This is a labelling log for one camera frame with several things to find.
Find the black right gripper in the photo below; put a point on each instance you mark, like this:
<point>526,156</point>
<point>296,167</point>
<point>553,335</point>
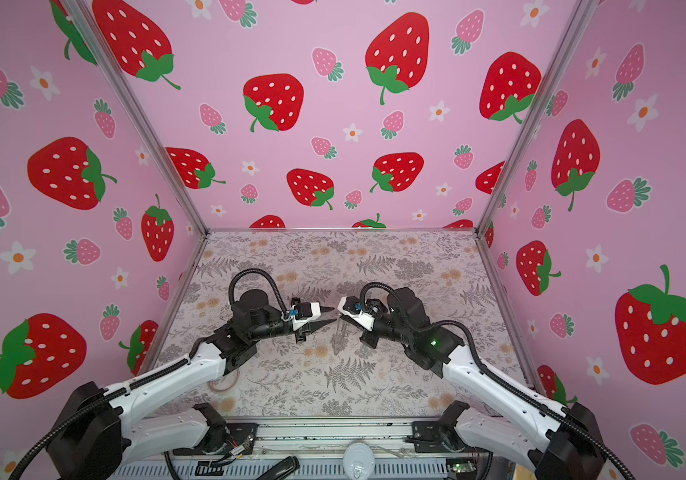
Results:
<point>366,338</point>

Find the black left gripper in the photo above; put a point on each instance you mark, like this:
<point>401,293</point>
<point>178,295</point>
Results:
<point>315,326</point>

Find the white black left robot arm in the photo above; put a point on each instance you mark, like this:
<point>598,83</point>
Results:
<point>103,428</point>

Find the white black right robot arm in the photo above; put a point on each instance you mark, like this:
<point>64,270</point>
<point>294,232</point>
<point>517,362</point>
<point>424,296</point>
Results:
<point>542,435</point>

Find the white round knob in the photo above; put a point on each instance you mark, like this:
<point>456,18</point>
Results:
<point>358,461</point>

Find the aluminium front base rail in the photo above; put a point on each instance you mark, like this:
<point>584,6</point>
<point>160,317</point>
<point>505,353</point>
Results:
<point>404,448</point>

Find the black handle front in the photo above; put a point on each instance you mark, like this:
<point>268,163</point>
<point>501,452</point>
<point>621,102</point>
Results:
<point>282,469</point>

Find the aluminium left rear corner post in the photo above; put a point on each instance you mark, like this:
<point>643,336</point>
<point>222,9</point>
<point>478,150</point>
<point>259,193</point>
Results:
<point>88,28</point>

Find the aluminium corner post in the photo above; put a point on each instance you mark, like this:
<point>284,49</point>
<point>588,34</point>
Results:
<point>88,28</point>
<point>569,41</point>

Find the aluminium right rear corner post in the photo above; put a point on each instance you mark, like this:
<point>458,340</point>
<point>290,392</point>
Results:
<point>569,41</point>

